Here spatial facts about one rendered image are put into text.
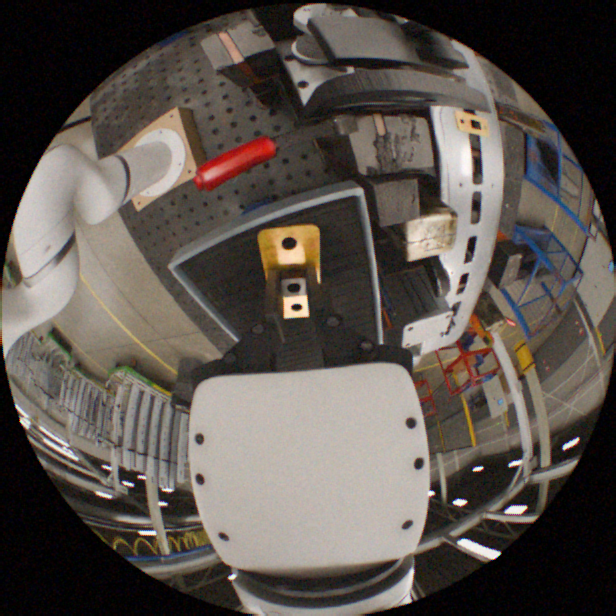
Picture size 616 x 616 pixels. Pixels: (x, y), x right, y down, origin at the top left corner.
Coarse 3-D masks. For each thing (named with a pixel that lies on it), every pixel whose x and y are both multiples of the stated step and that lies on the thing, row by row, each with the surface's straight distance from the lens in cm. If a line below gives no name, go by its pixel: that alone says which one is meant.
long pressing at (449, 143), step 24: (456, 48) 47; (480, 72) 49; (432, 120) 34; (432, 144) 35; (456, 144) 37; (480, 144) 42; (456, 168) 38; (456, 192) 39; (480, 216) 46; (456, 240) 44; (480, 240) 49; (456, 264) 48; (480, 264) 54; (456, 288) 54; (480, 288) 63; (456, 336) 79
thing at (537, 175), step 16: (528, 144) 233; (544, 144) 261; (560, 144) 222; (528, 160) 231; (544, 160) 272; (560, 160) 218; (576, 160) 300; (528, 176) 230; (544, 176) 271; (560, 176) 216; (544, 192) 221; (560, 192) 255; (576, 192) 307; (592, 192) 208
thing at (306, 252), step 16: (304, 224) 13; (272, 240) 13; (304, 240) 13; (272, 256) 14; (288, 256) 14; (304, 256) 14; (288, 272) 15; (304, 272) 15; (288, 288) 15; (304, 288) 15; (288, 304) 17; (304, 304) 17
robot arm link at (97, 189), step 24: (48, 168) 28; (72, 168) 30; (96, 168) 34; (120, 168) 40; (48, 192) 28; (72, 192) 31; (96, 192) 36; (120, 192) 40; (24, 216) 29; (48, 216) 28; (72, 216) 33; (96, 216) 40; (24, 240) 30; (48, 240) 29; (24, 264) 31
